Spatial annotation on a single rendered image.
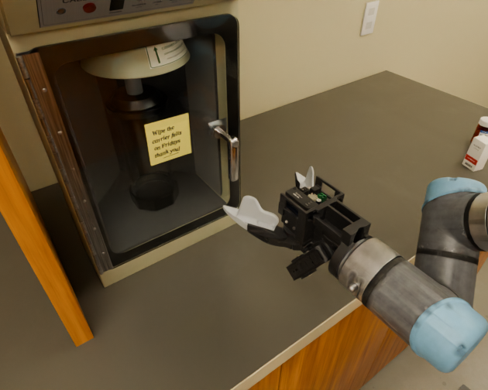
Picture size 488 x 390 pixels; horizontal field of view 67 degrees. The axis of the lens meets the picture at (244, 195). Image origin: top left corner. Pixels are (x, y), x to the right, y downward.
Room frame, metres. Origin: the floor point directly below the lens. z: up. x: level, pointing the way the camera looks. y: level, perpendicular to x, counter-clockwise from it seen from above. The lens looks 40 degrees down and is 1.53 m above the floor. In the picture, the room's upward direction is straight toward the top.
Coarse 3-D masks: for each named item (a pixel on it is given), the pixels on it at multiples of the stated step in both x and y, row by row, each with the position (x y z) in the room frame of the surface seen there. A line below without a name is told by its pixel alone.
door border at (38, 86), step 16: (32, 64) 0.44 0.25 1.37; (32, 80) 0.43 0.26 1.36; (48, 80) 0.44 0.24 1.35; (32, 96) 0.43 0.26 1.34; (48, 96) 0.44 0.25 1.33; (48, 112) 0.44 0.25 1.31; (48, 128) 0.43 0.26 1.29; (64, 128) 0.44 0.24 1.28; (64, 144) 0.44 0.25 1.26; (64, 160) 0.44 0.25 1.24; (80, 176) 0.44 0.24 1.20; (80, 192) 0.44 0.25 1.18; (80, 208) 0.43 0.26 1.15; (96, 224) 0.44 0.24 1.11; (96, 240) 0.44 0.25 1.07; (96, 256) 0.43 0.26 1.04
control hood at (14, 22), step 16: (0, 0) 0.39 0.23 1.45; (16, 0) 0.39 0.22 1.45; (32, 0) 0.40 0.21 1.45; (208, 0) 0.56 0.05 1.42; (224, 0) 0.58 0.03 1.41; (0, 16) 0.42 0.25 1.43; (16, 16) 0.41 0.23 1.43; (32, 16) 0.42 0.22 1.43; (112, 16) 0.48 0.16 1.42; (128, 16) 0.49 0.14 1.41; (16, 32) 0.42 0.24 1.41; (32, 32) 0.43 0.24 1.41
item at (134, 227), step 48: (48, 48) 0.45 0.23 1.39; (96, 48) 0.48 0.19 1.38; (144, 48) 0.52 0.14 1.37; (192, 48) 0.56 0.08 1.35; (96, 96) 0.47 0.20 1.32; (144, 96) 0.51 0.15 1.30; (192, 96) 0.56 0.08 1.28; (96, 144) 0.46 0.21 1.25; (144, 144) 0.50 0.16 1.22; (192, 144) 0.55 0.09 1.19; (96, 192) 0.45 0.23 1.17; (144, 192) 0.49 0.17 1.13; (192, 192) 0.55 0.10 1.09; (240, 192) 0.61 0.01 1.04; (144, 240) 0.48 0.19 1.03
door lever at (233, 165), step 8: (216, 128) 0.58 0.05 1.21; (224, 128) 0.59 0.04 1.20; (216, 136) 0.58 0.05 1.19; (224, 136) 0.56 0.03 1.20; (232, 136) 0.55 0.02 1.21; (232, 144) 0.54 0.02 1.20; (232, 152) 0.54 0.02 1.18; (232, 160) 0.54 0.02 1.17; (232, 168) 0.54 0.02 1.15; (232, 176) 0.54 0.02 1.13
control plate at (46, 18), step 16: (48, 0) 0.41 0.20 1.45; (64, 0) 0.42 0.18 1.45; (80, 0) 0.43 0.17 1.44; (96, 0) 0.45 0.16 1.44; (128, 0) 0.47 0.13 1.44; (144, 0) 0.49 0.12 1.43; (176, 0) 0.52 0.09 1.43; (192, 0) 0.54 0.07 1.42; (48, 16) 0.43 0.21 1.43; (64, 16) 0.44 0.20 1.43; (80, 16) 0.45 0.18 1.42; (96, 16) 0.46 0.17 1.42
